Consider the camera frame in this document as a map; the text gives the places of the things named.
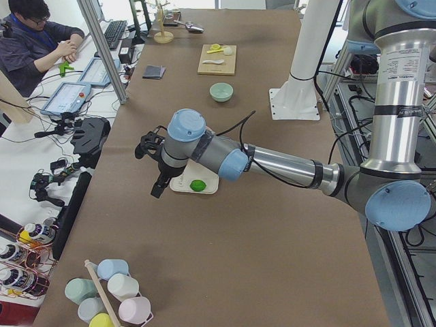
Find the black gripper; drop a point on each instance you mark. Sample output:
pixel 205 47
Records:
pixel 165 171

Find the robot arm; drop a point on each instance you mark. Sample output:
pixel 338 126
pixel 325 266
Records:
pixel 386 187

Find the light green bowl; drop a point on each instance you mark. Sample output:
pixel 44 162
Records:
pixel 221 91

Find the white ceramic spoon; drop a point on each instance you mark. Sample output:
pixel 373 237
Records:
pixel 213 62

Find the metal ice scoop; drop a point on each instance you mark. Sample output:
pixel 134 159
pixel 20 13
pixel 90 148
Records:
pixel 190 26

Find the cream plastic tray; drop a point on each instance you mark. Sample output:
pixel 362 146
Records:
pixel 194 171

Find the green lime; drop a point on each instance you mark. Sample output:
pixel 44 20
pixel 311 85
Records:
pixel 197 185

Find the blue plastic cup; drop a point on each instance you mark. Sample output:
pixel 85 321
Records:
pixel 109 267

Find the white plastic cup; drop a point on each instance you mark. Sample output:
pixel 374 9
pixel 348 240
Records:
pixel 123 287

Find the folded grey purple cloth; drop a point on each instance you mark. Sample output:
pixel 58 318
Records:
pixel 154 72

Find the white bottle upper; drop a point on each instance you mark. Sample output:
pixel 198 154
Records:
pixel 41 233

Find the white bottle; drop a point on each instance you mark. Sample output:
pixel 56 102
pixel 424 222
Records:
pixel 41 233
pixel 17 279
pixel 14 254

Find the pink plastic cup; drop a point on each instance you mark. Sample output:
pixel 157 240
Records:
pixel 135 310

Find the teach pendant tablet near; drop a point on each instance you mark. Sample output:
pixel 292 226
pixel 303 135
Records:
pixel 68 98

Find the teach pendant tablet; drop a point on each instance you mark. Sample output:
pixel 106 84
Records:
pixel 68 98
pixel 95 74

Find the wooden cup rack stick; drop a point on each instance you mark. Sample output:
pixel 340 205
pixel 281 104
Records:
pixel 90 267

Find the teach pendant tablet far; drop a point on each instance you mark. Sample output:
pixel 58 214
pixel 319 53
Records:
pixel 95 74

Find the green plastic cup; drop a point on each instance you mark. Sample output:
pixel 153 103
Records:
pixel 79 289

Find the black power adapter box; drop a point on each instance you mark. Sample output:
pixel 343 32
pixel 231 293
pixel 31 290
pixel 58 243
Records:
pixel 126 55

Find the wooden cutting board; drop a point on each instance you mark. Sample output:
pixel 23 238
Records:
pixel 226 69

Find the grey plastic cup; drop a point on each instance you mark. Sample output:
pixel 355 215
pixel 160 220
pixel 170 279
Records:
pixel 89 308

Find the yellow plastic cup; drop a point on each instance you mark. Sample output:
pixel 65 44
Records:
pixel 101 320

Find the wooden mug tree stand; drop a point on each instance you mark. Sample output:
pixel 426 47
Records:
pixel 163 36

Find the yellow plastic knife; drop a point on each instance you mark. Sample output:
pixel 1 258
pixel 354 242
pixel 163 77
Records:
pixel 214 51

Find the black keyboard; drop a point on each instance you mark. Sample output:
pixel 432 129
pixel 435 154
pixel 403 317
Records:
pixel 114 32

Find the white bottle middle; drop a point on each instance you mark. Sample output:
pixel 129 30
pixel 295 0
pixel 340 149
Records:
pixel 14 254

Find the white bottle lower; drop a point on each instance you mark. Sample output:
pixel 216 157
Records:
pixel 17 279

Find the black framed wooden tray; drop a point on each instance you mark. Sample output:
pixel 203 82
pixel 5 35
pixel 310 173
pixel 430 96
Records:
pixel 170 18

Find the seated person in blue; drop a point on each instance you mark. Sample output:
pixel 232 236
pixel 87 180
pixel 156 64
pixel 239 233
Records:
pixel 36 44

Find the copper wire bottle rack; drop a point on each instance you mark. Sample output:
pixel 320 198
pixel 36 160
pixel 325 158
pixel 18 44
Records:
pixel 39 261

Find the white pillar mount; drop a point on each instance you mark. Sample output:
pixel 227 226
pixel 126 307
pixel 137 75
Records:
pixel 296 99

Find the aluminium frame post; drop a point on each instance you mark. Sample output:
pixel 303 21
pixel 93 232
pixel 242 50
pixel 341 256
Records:
pixel 90 17

